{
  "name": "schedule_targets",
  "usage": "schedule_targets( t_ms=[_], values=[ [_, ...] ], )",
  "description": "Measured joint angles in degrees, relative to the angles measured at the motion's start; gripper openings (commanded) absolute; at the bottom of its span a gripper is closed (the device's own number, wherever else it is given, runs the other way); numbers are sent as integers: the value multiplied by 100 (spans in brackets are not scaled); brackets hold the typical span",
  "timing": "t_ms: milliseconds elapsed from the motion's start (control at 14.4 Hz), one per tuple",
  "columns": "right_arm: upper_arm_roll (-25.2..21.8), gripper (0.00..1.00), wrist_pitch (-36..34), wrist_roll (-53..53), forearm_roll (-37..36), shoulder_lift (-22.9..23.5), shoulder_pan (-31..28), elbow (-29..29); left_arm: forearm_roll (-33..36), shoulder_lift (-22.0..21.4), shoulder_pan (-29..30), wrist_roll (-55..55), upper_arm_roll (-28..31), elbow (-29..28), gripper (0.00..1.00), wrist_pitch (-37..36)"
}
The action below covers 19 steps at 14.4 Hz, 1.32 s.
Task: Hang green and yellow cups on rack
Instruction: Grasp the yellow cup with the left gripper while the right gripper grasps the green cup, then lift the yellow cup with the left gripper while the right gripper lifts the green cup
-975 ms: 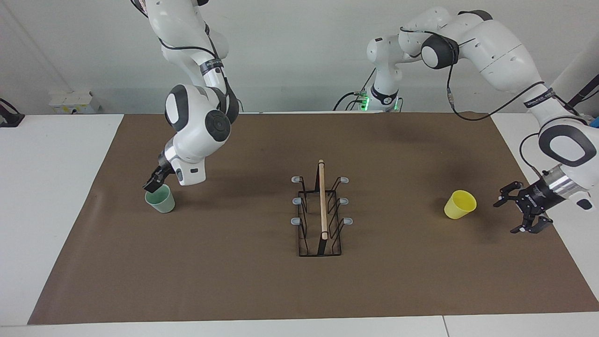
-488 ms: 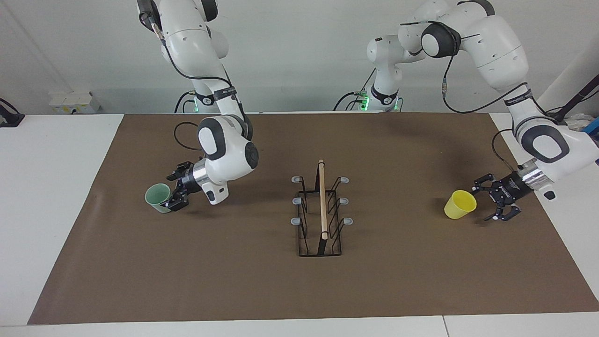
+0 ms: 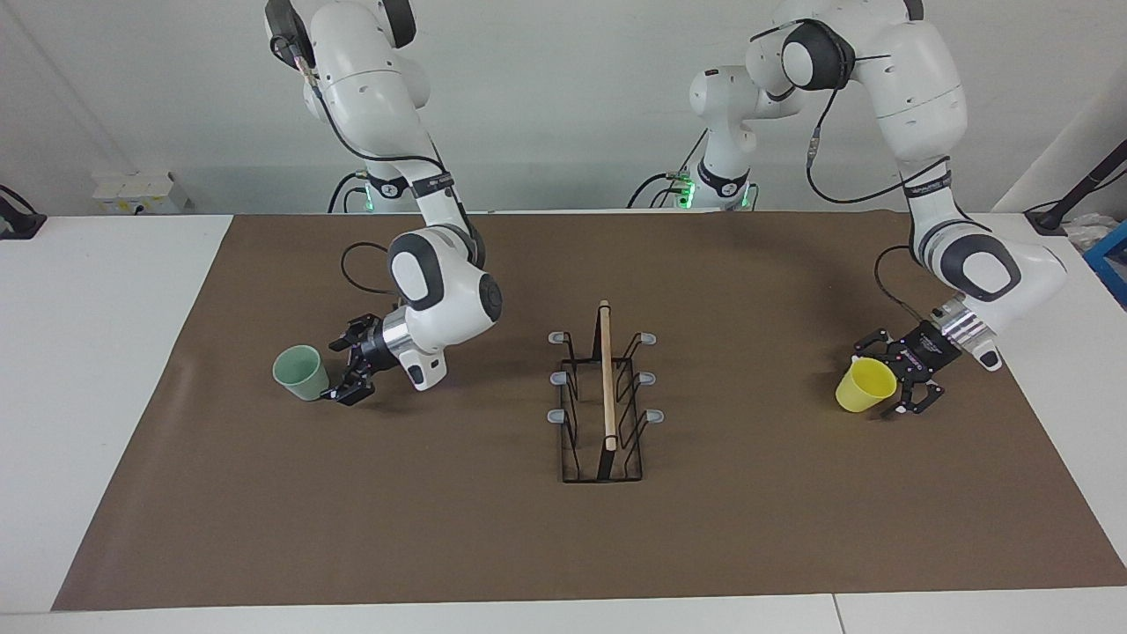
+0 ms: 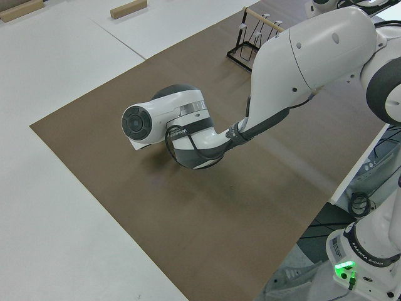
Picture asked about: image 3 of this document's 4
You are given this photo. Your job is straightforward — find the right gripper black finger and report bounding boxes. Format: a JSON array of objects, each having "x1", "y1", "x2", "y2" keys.
[
  {"x1": 329, "y1": 316, "x2": 372, "y2": 353},
  {"x1": 320, "y1": 365, "x2": 376, "y2": 407}
]

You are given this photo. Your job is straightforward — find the yellow plastic cup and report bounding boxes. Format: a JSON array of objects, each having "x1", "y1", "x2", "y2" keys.
[{"x1": 835, "y1": 357, "x2": 899, "y2": 415}]

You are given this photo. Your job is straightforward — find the pale green plastic cup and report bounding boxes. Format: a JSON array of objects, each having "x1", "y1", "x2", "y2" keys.
[{"x1": 272, "y1": 344, "x2": 331, "y2": 402}]

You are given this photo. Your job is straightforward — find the brown table mat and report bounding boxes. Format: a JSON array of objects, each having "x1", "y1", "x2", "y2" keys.
[{"x1": 51, "y1": 210, "x2": 1127, "y2": 612}]

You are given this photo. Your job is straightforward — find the clear plastic bag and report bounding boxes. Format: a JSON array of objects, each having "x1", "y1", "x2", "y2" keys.
[{"x1": 1064, "y1": 213, "x2": 1121, "y2": 253}]

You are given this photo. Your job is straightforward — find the blue box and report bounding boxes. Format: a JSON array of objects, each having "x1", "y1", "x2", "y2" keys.
[{"x1": 1083, "y1": 220, "x2": 1127, "y2": 309}]

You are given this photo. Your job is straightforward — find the black stand with pole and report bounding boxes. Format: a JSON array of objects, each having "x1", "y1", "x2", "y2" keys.
[{"x1": 1025, "y1": 139, "x2": 1127, "y2": 236}]

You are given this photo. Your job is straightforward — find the white power strip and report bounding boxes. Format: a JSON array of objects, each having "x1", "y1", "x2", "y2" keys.
[{"x1": 92, "y1": 171, "x2": 191, "y2": 216}]

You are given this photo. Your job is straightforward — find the black table clamp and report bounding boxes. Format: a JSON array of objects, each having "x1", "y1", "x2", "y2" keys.
[{"x1": 0, "y1": 185, "x2": 48, "y2": 240}]

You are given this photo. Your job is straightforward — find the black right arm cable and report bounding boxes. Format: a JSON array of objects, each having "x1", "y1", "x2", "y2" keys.
[{"x1": 299, "y1": 53, "x2": 459, "y2": 297}]

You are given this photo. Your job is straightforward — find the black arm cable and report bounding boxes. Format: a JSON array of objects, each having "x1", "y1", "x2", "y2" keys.
[
  {"x1": 803, "y1": 35, "x2": 954, "y2": 320},
  {"x1": 299, "y1": 53, "x2": 459, "y2": 297}
]

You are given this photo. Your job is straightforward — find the black base cable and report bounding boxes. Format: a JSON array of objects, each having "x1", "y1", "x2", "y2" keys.
[
  {"x1": 328, "y1": 172, "x2": 367, "y2": 215},
  {"x1": 627, "y1": 130, "x2": 707, "y2": 210}
]

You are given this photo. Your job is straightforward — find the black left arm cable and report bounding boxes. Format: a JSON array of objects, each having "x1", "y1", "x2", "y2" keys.
[{"x1": 803, "y1": 35, "x2": 954, "y2": 320}]

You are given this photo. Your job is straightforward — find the black wire cup rack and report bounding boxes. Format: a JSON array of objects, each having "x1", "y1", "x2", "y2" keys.
[{"x1": 548, "y1": 300, "x2": 665, "y2": 483}]

